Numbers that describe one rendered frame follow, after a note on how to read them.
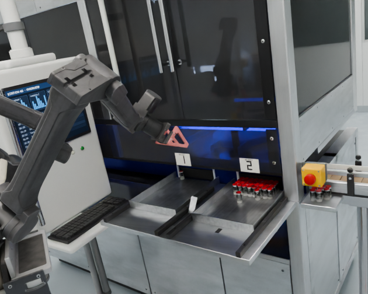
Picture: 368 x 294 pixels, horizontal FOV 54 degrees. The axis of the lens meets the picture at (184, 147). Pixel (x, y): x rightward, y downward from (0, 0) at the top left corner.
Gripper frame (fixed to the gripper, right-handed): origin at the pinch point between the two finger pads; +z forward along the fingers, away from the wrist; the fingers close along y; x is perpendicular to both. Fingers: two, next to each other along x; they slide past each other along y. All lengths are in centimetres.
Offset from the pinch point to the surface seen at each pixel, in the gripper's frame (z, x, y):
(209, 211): 29.0, 15.0, 14.4
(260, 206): 42.8, 4.0, 5.2
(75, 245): -7, 54, 40
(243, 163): 32.3, -8.9, 13.7
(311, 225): 71, 0, 8
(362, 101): 319, -244, 303
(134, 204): 6.9, 27.7, 38.2
